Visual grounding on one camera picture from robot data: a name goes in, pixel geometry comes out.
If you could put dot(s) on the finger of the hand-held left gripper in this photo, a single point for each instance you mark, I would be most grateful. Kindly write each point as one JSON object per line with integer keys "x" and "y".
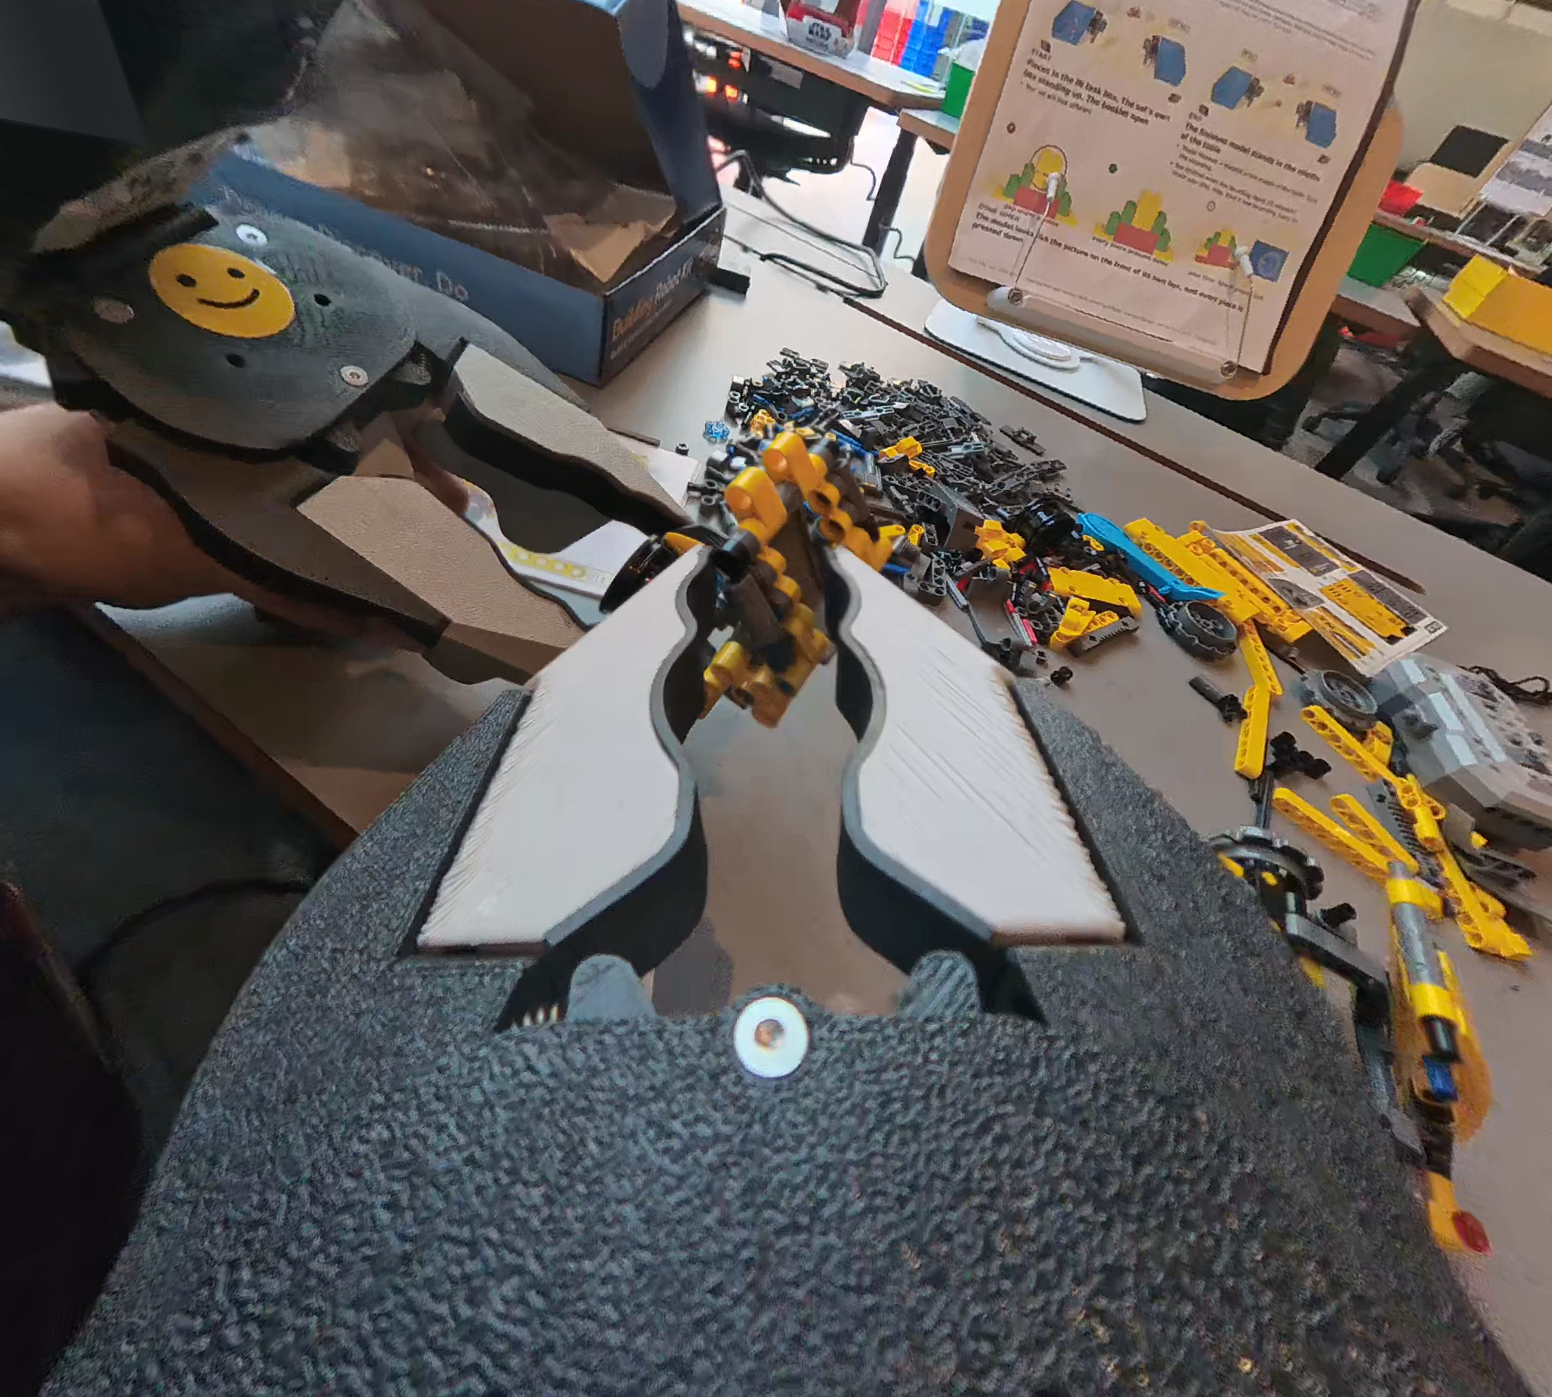
{"x": 473, "y": 584}
{"x": 546, "y": 438}

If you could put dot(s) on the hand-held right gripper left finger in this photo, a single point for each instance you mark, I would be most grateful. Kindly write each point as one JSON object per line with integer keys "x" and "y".
{"x": 570, "y": 802}

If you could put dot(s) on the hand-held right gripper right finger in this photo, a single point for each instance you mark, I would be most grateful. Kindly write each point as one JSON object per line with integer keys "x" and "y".
{"x": 982, "y": 802}

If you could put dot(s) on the white instruction booklet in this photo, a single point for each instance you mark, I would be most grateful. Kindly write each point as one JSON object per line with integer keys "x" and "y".
{"x": 570, "y": 566}

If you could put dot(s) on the yellow brick arm with piston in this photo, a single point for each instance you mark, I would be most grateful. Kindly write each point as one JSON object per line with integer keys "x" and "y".
{"x": 764, "y": 681}

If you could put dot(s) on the yellow black brick vehicle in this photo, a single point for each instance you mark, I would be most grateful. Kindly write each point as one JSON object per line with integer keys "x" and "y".
{"x": 1432, "y": 1009}

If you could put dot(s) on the grey desk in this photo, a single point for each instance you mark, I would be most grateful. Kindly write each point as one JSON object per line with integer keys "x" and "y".
{"x": 1498, "y": 621}

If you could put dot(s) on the person's left hand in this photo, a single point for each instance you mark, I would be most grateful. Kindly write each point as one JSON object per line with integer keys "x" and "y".
{"x": 85, "y": 524}

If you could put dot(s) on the blue cardboard kit box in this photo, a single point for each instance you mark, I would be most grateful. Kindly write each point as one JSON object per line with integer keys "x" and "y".
{"x": 656, "y": 305}

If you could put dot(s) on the clear plastic bags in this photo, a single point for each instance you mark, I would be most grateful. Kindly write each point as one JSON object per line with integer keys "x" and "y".
{"x": 486, "y": 160}

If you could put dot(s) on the loose grey wheel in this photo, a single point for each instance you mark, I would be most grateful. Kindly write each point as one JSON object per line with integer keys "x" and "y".
{"x": 1200, "y": 630}
{"x": 1336, "y": 700}

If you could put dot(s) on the yellow and blue beam stack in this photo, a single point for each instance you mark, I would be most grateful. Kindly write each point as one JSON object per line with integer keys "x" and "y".
{"x": 1165, "y": 559}

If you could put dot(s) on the pile of loose building bricks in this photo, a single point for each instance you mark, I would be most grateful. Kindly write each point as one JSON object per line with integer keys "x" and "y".
{"x": 947, "y": 475}

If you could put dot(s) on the black office chair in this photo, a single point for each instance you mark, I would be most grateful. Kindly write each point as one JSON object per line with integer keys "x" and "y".
{"x": 788, "y": 123}

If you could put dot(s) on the clear sticker sheet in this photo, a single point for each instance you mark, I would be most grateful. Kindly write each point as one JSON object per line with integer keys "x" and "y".
{"x": 1346, "y": 584}

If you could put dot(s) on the grey battery box brick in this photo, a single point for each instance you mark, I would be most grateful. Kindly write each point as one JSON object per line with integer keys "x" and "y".
{"x": 1467, "y": 729}

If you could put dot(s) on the row of red blue bins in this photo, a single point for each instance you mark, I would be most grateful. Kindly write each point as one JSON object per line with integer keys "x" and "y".
{"x": 922, "y": 32}

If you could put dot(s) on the green storage bin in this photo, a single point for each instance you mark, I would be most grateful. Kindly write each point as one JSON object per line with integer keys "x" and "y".
{"x": 1383, "y": 250}

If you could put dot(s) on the yellow storage bin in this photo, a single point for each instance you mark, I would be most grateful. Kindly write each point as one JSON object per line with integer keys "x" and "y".
{"x": 1504, "y": 299}

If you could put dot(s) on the printed paper sheets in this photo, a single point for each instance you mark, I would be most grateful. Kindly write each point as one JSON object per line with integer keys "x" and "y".
{"x": 1200, "y": 111}

